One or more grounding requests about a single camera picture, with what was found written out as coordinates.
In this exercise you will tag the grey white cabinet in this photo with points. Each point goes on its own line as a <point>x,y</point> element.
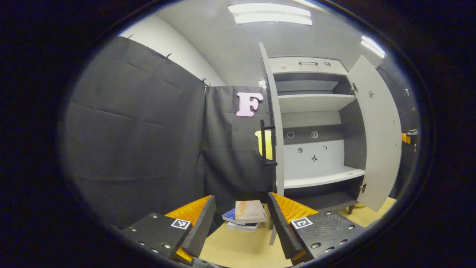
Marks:
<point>316,102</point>

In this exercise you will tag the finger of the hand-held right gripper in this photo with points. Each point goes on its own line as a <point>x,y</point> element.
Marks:
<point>409,137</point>

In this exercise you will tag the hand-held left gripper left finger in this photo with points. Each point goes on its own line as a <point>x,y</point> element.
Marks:
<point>202,227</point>

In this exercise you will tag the large ceiling light panel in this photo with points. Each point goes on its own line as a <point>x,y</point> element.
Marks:
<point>269,14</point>

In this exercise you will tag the white cabinet drawer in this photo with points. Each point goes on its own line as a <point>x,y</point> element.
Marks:
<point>290,67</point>

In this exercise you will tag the white book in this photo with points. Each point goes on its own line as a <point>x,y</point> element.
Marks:
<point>241,226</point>

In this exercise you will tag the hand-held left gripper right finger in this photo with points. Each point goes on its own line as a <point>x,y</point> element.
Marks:
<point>282,230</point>

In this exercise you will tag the black backdrop cloth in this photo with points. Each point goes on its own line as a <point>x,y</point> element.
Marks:
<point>130,130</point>

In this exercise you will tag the blue book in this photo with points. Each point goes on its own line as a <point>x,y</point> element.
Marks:
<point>228,216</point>

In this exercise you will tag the beige orange book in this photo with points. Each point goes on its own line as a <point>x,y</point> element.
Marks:
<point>251,211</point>

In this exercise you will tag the white cabinet door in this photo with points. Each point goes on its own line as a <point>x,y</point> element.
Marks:
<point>277,111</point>
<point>379,137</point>

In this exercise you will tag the small ceiling light panel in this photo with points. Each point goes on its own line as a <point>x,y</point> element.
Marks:
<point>373,46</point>

